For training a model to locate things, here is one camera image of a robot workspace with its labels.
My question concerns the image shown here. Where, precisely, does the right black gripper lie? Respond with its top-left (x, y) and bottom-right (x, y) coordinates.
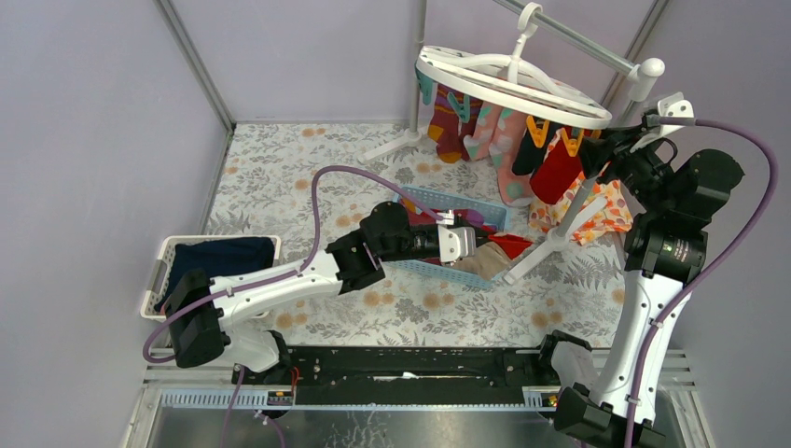
top-left (570, 120), bottom-right (674, 216)

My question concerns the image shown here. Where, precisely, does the white clip hanger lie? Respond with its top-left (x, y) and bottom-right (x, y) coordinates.
top-left (415, 3), bottom-right (612, 130)

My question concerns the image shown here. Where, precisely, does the red beige sock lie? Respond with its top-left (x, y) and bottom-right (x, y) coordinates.
top-left (452, 232), bottom-right (534, 281)

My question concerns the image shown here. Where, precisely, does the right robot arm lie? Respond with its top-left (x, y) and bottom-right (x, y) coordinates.
top-left (534, 129), bottom-right (743, 447)

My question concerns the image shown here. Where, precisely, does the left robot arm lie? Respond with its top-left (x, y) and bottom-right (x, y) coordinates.
top-left (162, 202), bottom-right (462, 384)

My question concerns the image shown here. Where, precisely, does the navy christmas sock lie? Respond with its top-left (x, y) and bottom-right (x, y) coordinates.
top-left (511, 117), bottom-right (561, 175)

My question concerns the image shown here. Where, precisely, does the orange floral cloth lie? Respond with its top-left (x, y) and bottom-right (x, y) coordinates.
top-left (528, 175), bottom-right (633, 245)

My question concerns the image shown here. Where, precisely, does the pink sock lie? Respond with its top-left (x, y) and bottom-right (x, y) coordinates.
top-left (489, 107), bottom-right (533, 207)
top-left (463, 102), bottom-right (503, 161)

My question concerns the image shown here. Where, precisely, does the metal drying rack stand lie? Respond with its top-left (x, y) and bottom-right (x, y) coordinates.
top-left (361, 3), bottom-right (665, 284)

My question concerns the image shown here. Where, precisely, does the purple patterned sock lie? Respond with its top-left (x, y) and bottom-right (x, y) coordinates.
top-left (459, 98), bottom-right (482, 142)
top-left (427, 84), bottom-right (469, 163)

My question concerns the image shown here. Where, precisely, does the blue plastic basket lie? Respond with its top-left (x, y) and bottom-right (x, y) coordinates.
top-left (389, 186), bottom-right (510, 289)

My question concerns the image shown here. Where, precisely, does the purple patchwork sock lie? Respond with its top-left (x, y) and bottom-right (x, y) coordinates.
top-left (397, 197), bottom-right (485, 228)

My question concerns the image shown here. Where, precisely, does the floral table mat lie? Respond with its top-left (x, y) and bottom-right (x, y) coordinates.
top-left (206, 122), bottom-right (625, 347)

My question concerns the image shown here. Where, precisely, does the navy folded cloth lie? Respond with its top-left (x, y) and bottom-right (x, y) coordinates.
top-left (165, 236), bottom-right (276, 297)

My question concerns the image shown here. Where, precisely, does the white plastic basket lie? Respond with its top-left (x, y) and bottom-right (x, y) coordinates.
top-left (140, 235), bottom-right (243, 322)

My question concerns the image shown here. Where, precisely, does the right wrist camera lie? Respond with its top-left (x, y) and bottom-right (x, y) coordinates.
top-left (630, 91), bottom-right (695, 153)

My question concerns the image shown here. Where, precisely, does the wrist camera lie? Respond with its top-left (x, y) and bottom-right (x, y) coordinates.
top-left (436, 210), bottom-right (476, 265)
top-left (630, 91), bottom-right (695, 153)

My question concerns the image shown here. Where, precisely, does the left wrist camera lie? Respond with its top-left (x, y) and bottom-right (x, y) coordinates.
top-left (436, 210), bottom-right (476, 265)

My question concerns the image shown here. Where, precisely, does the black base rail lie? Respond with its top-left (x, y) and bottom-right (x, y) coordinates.
top-left (231, 345), bottom-right (561, 406)

